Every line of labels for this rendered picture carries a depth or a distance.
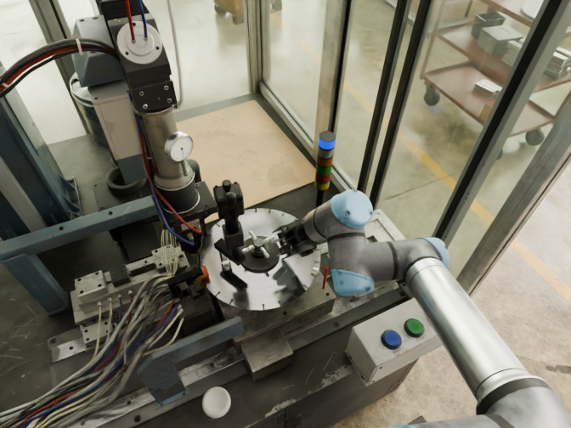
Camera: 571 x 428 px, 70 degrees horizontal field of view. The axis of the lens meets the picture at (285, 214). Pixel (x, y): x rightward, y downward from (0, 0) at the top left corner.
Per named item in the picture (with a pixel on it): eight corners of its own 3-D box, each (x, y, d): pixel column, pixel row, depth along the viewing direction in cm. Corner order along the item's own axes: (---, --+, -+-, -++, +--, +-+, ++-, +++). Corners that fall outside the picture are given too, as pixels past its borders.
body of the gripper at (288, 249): (269, 231, 97) (292, 216, 86) (299, 222, 101) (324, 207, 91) (281, 261, 95) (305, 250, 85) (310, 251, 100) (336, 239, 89)
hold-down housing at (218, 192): (242, 232, 98) (237, 171, 83) (248, 247, 95) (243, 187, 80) (220, 238, 97) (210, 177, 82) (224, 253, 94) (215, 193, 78)
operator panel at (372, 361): (424, 311, 121) (439, 284, 110) (449, 343, 115) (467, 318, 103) (344, 351, 113) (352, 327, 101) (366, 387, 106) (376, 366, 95)
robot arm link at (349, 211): (344, 228, 72) (337, 184, 74) (314, 243, 81) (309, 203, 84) (380, 229, 76) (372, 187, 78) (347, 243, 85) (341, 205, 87)
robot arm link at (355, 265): (399, 287, 73) (388, 228, 76) (338, 294, 71) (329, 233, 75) (386, 292, 80) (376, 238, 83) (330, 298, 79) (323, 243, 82)
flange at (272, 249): (262, 278, 104) (261, 273, 102) (229, 256, 108) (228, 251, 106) (288, 251, 110) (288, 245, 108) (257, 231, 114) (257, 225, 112)
